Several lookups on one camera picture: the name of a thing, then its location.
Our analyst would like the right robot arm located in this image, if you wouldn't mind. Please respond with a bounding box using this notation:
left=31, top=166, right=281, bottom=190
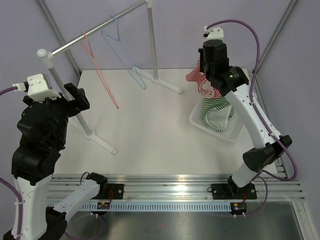
left=199, top=39, right=293, bottom=199

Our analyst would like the white plastic basket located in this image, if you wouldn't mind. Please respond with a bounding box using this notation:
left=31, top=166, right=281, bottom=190
left=188, top=99, right=245, bottom=143

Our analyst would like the left aluminium frame post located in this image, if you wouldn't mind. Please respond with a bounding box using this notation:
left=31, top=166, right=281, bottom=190
left=34, top=0, right=82, bottom=80

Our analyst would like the red striped tank top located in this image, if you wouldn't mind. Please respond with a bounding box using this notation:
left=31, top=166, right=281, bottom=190
left=185, top=58, right=222, bottom=99

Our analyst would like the blue wire hanger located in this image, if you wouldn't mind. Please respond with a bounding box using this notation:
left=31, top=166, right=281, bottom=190
left=101, top=14, right=147, bottom=90

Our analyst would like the aluminium mounting rail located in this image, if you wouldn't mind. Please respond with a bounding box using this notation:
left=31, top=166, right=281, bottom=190
left=47, top=174, right=305, bottom=202

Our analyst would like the pink wire hanger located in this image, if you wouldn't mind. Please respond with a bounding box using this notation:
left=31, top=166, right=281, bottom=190
left=81, top=31, right=119, bottom=110

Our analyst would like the green striped tank top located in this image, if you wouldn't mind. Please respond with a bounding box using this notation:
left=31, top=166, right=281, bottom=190
left=201, top=97, right=235, bottom=133

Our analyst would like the white slotted cable duct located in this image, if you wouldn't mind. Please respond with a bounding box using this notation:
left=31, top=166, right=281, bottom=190
left=80, top=202, right=231, bottom=212

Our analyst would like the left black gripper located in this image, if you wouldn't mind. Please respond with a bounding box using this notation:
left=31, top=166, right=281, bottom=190
left=25, top=82, right=89, bottom=146

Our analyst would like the white metal clothes rack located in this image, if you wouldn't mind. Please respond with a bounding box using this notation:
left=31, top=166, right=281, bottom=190
left=36, top=0, right=183, bottom=155

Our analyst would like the aluminium frame post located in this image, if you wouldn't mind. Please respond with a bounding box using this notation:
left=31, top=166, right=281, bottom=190
left=34, top=0, right=82, bottom=80
left=254, top=0, right=300, bottom=73

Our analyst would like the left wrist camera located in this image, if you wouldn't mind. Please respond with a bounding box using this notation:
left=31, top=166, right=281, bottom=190
left=12, top=73, right=62, bottom=103

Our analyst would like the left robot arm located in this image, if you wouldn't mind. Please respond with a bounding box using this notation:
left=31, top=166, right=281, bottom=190
left=3, top=83, right=108, bottom=240

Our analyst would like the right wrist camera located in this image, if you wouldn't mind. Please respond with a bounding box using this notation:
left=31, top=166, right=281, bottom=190
left=203, top=26, right=224, bottom=41

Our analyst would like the right aluminium frame post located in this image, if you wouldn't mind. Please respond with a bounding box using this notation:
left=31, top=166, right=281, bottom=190
left=254, top=0, right=300, bottom=73

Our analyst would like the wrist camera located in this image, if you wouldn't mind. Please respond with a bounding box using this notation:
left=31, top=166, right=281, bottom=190
left=203, top=26, right=224, bottom=41
left=12, top=73, right=62, bottom=103

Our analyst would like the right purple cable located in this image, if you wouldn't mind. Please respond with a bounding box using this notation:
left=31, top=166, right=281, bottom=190
left=206, top=19, right=298, bottom=217

